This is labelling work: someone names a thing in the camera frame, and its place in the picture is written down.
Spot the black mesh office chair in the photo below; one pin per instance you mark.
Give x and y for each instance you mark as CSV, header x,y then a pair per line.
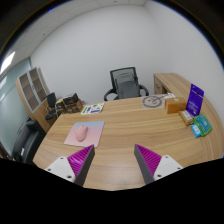
x,y
125,84

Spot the small tan box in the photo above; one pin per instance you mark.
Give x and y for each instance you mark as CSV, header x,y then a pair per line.
x,y
187,118

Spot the brown cardboard box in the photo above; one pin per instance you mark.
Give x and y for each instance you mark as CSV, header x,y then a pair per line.
x,y
173,105

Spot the green packet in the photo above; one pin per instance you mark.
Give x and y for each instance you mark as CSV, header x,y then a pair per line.
x,y
203,124

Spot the blue small packet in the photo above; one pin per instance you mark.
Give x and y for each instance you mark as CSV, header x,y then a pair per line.
x,y
195,130

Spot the black visitor chair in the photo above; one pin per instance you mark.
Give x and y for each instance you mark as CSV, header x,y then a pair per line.
x,y
51,109

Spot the pink blue mouse pad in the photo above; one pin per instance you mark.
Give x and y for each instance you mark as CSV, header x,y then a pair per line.
x,y
93,136

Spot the black leather sofa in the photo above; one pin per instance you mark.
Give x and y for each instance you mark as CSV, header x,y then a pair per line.
x,y
28,142

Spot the pink computer mouse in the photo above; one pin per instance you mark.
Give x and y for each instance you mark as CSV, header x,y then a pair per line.
x,y
81,132

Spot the stacked boxes on side table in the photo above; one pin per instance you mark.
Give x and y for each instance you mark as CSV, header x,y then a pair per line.
x,y
69,104

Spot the wooden glass-door cabinet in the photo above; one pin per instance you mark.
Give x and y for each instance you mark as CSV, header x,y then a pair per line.
x,y
33,94

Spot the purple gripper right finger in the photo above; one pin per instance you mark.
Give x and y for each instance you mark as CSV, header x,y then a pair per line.
x,y
154,166

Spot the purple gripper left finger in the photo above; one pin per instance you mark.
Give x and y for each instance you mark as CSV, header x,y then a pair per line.
x,y
75,167

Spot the white green leaflet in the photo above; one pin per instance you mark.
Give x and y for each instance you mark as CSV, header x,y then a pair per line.
x,y
91,109

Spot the wooden side desk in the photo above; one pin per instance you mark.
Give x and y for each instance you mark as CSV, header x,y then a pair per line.
x,y
172,83

